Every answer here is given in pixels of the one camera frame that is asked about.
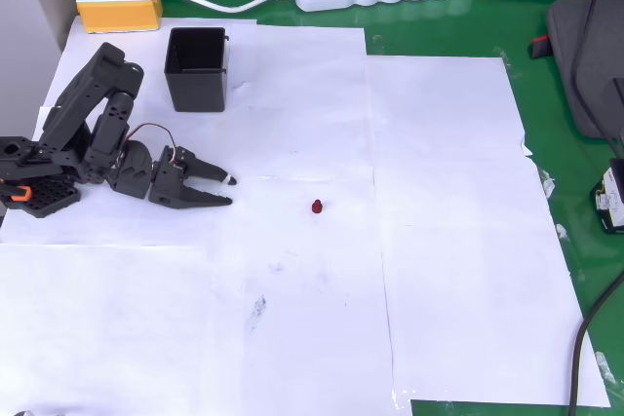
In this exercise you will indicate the small red object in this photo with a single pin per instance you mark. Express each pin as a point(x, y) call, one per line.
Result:
point(317, 207)

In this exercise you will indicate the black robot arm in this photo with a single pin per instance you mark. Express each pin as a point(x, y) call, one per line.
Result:
point(73, 102)

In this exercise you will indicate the black plastic square container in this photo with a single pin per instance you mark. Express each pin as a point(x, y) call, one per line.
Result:
point(200, 89)

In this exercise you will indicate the yellow cardboard box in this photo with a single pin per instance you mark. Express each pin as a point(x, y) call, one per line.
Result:
point(117, 7)

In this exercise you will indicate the black orange clamp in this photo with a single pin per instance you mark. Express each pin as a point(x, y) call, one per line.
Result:
point(22, 193)

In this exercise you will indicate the green desk mat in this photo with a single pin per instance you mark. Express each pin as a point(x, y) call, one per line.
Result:
point(439, 21)

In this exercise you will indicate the clear tape piece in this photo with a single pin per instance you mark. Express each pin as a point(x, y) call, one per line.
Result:
point(548, 184)
point(561, 232)
point(604, 367)

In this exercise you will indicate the black and red tag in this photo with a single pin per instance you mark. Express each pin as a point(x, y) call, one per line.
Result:
point(540, 48)

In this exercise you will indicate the small black white device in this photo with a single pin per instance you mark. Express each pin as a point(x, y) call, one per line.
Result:
point(612, 201)

